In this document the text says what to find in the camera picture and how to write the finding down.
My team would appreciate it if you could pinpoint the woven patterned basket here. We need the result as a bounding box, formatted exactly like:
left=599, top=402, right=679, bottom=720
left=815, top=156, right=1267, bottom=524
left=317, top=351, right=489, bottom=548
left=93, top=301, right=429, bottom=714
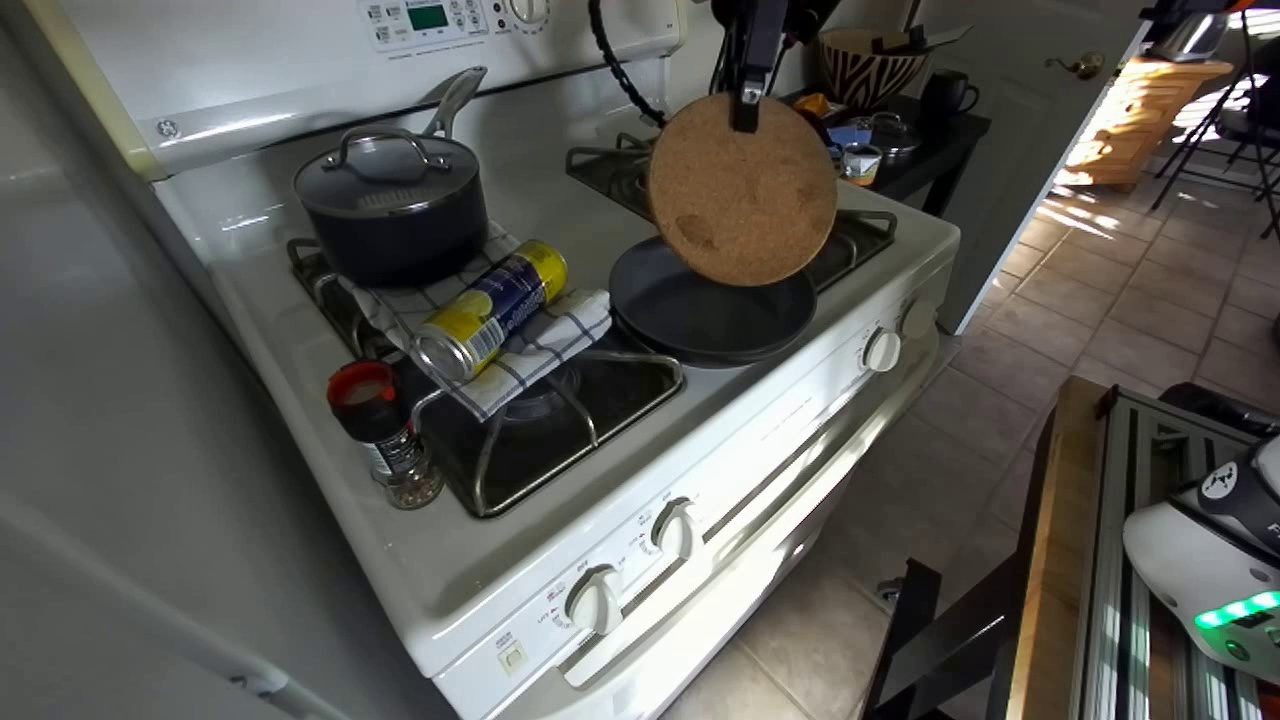
left=812, top=28, right=933, bottom=114

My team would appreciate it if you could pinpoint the white stove burner knob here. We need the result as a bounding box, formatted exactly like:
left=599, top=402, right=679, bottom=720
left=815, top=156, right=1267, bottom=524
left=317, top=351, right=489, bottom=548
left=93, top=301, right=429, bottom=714
left=861, top=326, right=907, bottom=380
left=559, top=559, right=628, bottom=640
left=645, top=493, right=702, bottom=565

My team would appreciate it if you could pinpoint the dark pot with handle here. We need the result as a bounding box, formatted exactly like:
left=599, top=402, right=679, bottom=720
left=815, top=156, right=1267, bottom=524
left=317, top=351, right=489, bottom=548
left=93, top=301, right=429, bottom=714
left=291, top=61, right=494, bottom=290

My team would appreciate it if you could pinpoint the grey door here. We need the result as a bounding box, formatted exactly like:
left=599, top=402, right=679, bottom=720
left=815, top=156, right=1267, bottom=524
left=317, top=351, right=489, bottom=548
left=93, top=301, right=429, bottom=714
left=933, top=0, right=1155, bottom=337

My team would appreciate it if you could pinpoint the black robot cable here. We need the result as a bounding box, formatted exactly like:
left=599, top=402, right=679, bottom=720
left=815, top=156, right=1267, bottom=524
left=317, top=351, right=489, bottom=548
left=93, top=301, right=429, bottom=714
left=584, top=0, right=671, bottom=131

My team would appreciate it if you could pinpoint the black side table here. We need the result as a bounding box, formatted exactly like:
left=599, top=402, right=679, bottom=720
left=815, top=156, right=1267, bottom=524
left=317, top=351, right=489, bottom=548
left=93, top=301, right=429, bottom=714
left=798, top=94, right=991, bottom=216

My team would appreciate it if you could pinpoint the tan cushioned furniture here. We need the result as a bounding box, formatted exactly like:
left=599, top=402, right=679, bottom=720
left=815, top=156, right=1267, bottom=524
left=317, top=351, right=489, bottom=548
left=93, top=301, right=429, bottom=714
left=1063, top=52, right=1238, bottom=191

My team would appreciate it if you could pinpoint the black mug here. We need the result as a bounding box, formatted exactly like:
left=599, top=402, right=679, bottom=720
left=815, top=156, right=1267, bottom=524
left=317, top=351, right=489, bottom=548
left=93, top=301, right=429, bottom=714
left=921, top=68, right=985, bottom=131

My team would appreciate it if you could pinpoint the small white cup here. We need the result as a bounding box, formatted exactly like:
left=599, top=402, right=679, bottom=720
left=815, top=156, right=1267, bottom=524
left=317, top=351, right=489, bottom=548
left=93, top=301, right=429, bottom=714
left=836, top=145, right=890, bottom=188

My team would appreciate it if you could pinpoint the round wooden cork plate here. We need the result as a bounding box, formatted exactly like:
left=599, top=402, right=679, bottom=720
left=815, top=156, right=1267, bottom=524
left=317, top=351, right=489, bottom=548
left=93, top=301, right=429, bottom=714
left=650, top=94, right=839, bottom=293

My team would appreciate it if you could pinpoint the black burner grate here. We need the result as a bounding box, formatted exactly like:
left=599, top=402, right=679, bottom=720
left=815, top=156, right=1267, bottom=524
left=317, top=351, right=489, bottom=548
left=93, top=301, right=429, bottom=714
left=284, top=235, right=403, bottom=365
left=812, top=203, right=900, bottom=293
left=414, top=350, right=692, bottom=522
left=559, top=131, right=671, bottom=223

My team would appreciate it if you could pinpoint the black metal stand frame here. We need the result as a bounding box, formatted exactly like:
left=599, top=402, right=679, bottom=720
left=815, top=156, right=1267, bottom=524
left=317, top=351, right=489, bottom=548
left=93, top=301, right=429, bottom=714
left=857, top=551, right=1055, bottom=720

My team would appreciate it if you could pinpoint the white striped dish towel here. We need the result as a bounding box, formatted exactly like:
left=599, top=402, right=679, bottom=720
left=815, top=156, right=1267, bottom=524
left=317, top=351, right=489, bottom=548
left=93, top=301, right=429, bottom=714
left=338, top=233, right=615, bottom=421

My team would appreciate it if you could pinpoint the yellow and blue can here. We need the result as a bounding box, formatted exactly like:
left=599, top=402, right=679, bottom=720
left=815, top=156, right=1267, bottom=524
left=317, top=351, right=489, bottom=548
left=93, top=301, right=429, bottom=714
left=409, top=235, right=575, bottom=389

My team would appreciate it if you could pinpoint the wooden edged metal cart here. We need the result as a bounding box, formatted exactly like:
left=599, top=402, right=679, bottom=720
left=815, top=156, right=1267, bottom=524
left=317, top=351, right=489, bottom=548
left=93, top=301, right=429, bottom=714
left=985, top=376, right=1280, bottom=720

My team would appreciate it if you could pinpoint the white gas stove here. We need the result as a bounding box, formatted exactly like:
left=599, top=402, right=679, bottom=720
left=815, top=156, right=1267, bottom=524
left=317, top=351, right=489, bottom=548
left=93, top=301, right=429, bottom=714
left=17, top=0, right=965, bottom=720

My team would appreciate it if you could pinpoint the dark frying pan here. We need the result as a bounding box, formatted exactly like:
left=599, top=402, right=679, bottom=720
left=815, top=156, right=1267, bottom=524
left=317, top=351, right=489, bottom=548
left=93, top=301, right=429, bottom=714
left=604, top=235, right=822, bottom=368

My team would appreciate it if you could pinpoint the glass pot lid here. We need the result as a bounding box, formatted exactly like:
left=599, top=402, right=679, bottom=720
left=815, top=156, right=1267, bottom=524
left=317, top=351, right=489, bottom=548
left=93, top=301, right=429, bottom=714
left=291, top=123, right=486, bottom=216

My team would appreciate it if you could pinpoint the dark chair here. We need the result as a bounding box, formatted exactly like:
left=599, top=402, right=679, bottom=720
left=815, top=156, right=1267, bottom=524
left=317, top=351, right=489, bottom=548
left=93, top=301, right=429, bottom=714
left=1152, top=26, right=1280, bottom=246

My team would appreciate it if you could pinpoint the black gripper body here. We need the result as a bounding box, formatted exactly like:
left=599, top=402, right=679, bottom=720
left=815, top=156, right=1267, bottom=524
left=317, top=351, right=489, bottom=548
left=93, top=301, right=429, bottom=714
left=714, top=0, right=809, bottom=79

